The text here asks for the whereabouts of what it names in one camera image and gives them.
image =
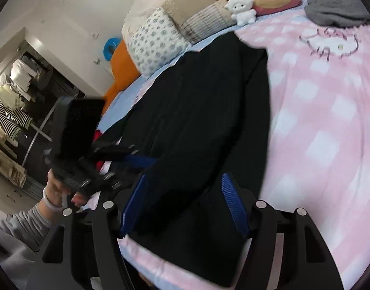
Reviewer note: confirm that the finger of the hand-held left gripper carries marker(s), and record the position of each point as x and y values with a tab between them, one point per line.
139	160
112	181

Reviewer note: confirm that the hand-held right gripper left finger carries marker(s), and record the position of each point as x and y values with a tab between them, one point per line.
133	208

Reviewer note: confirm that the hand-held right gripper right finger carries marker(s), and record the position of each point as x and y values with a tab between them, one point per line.
233	208

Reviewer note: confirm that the black garment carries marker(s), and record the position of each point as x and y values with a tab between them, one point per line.
203	111

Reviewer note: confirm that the person's grey-sleeved left forearm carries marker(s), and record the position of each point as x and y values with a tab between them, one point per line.
24	226

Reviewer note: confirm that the person's left hand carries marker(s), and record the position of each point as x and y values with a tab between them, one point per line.
54	185

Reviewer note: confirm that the red cloth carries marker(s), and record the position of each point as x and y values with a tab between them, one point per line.
97	135

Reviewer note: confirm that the light blue bed sheet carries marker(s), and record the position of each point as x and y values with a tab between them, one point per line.
124	102

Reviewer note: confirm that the striped hanging shirt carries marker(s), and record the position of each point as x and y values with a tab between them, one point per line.
9	117

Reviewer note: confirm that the beige hanging garment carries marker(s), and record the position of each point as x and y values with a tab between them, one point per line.
6	163

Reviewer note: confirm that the cream hanging garment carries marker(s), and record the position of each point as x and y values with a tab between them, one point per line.
3	93

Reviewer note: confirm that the pink checked cat-print blanket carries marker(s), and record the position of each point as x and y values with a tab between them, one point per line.
308	127

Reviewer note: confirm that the beige patchwork pillow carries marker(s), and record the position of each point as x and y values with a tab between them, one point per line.
197	9

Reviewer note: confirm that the white plush lamb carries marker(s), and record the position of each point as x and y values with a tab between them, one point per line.
240	9

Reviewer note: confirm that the grey garment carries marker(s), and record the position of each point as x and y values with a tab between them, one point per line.
336	9

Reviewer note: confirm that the blue round wall fixture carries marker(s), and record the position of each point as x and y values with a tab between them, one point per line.
109	50

